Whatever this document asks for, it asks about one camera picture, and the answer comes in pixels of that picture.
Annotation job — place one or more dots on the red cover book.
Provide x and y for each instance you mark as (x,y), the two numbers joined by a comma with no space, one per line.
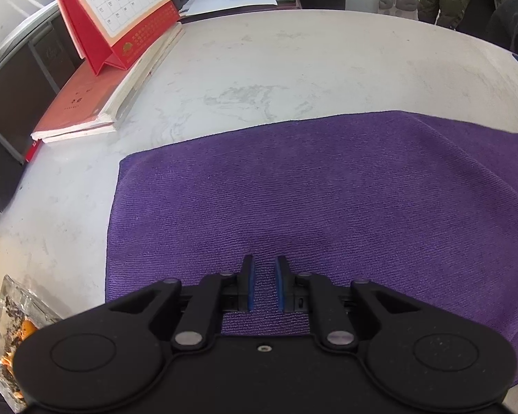
(82,99)

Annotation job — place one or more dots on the clear bag of snacks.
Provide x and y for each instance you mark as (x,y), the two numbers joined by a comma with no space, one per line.
(13,310)

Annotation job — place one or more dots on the red desk calendar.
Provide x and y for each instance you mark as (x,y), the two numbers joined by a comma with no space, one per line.
(146,34)

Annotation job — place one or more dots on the grey plush slipper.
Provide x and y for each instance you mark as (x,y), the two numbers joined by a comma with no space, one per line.
(408,3)
(387,0)

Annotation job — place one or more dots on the thin red booklet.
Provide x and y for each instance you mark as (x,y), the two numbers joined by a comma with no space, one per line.
(33,150)

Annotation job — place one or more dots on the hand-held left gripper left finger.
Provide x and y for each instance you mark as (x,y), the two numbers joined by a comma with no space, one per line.
(250,282)

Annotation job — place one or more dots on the purple towel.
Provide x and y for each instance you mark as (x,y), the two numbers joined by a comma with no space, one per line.
(328,202)

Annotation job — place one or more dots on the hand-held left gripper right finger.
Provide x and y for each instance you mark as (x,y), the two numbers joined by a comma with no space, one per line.
(280,284)

